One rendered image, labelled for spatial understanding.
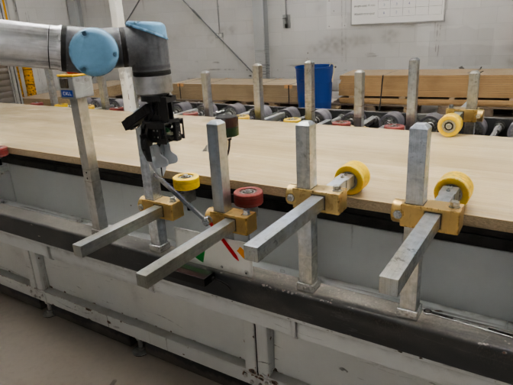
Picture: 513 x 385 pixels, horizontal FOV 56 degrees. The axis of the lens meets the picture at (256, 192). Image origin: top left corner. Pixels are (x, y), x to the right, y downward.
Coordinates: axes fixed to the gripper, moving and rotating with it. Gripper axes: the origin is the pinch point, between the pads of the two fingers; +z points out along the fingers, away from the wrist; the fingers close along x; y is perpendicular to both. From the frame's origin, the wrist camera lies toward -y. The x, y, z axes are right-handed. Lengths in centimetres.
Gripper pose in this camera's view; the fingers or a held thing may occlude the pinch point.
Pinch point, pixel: (158, 171)
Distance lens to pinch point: 128.3
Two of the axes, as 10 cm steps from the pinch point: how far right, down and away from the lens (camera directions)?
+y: 8.5, 1.3, -5.1
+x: 5.3, -3.1, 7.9
